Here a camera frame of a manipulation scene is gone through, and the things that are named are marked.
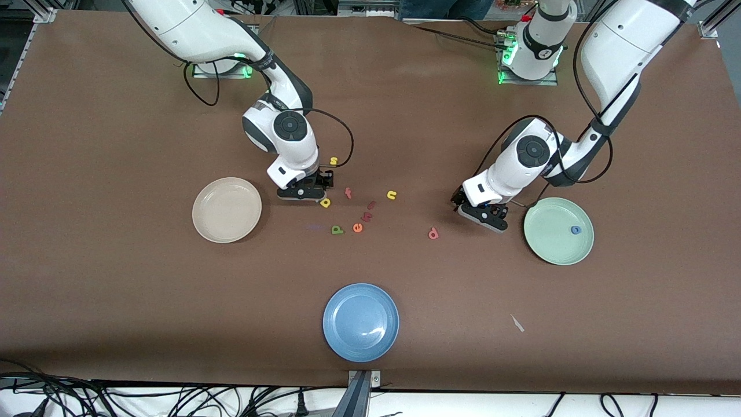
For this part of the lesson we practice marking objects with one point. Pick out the white paper scrap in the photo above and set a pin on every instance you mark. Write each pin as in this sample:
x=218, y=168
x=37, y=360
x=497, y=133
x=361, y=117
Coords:
x=517, y=323

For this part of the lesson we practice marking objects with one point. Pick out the light green plate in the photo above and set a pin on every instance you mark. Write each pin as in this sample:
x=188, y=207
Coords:
x=558, y=237

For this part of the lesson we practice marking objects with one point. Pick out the grey metal camera bracket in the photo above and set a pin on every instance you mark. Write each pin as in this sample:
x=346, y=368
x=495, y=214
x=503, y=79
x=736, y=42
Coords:
x=360, y=394

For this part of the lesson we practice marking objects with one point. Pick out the orange floral decoration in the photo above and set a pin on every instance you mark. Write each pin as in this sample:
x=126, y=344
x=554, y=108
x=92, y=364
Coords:
x=506, y=4

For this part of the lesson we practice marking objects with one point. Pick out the person in blue jeans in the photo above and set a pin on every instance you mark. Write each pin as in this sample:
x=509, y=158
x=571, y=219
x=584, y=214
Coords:
x=446, y=7

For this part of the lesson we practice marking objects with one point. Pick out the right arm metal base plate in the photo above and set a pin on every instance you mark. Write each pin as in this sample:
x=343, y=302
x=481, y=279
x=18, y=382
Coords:
x=228, y=73

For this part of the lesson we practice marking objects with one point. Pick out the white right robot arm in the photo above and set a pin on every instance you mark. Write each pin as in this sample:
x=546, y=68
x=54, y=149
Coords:
x=185, y=29

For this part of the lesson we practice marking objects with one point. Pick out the beige plate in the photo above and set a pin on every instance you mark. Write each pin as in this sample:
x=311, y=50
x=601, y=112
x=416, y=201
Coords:
x=226, y=209

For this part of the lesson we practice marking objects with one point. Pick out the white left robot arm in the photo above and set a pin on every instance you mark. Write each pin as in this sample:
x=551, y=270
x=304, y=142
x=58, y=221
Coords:
x=619, y=52

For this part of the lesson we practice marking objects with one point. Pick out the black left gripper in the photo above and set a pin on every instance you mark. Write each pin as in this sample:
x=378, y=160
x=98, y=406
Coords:
x=457, y=199

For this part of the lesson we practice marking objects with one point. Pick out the blue plate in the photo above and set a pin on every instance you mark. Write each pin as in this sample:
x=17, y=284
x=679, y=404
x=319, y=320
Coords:
x=360, y=322

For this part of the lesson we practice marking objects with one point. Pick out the black power plug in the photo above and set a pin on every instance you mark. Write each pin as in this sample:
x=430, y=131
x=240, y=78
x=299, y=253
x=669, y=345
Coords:
x=301, y=405

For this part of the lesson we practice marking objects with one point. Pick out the aluminium frame corner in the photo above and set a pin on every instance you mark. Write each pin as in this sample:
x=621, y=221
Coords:
x=711, y=26
x=45, y=14

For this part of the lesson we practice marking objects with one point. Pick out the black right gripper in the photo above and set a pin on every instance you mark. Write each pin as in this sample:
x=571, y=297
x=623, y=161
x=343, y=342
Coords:
x=325, y=177

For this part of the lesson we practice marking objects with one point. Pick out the aluminium frame rail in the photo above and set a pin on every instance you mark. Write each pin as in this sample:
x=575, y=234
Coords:
x=14, y=63

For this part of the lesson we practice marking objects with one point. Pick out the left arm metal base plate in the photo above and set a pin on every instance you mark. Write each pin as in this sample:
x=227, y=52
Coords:
x=550, y=81

